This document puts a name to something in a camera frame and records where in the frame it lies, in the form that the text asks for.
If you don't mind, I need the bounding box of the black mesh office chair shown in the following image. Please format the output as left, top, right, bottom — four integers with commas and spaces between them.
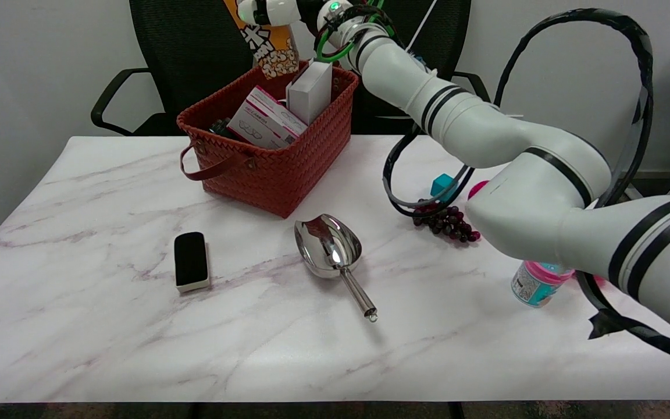
91, 0, 256, 137
347, 0, 497, 136

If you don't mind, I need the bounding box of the pink white carton box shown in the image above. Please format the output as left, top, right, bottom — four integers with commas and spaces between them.
226, 86, 308, 150

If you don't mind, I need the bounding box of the dark small item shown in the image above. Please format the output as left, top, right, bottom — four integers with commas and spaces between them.
209, 118, 237, 139

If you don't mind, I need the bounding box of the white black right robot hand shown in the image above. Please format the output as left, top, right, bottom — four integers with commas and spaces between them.
236, 0, 327, 27

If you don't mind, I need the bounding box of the pink lidded teal container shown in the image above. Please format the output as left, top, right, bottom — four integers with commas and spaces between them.
511, 260, 575, 308

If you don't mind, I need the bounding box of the purple toy grape bunch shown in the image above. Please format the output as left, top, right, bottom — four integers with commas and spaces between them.
408, 198, 481, 244

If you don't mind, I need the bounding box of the black whiteboard eraser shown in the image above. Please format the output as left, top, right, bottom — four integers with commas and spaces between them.
173, 232, 211, 293

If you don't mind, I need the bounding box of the metal scoop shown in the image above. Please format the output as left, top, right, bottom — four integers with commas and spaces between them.
294, 214, 379, 323

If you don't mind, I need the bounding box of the plain white box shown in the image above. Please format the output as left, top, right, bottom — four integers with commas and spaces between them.
286, 58, 334, 126

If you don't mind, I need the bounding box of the thick black cable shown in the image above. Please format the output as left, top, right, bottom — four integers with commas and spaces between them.
494, 8, 670, 373

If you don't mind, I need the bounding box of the thin white cable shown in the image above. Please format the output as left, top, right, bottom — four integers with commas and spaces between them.
405, 0, 438, 54

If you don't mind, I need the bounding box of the red woven basket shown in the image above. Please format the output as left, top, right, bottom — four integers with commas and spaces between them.
176, 56, 360, 219

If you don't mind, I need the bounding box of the green cable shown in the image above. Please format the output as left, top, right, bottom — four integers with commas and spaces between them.
315, 0, 386, 63

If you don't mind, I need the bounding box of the orange popcorn box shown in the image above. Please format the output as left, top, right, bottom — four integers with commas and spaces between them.
223, 0, 301, 80

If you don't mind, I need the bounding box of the thin black cable loop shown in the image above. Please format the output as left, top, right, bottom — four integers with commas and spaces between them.
382, 123, 476, 219

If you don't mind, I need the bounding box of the teal cube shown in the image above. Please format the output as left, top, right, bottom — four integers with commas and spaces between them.
430, 173, 458, 199

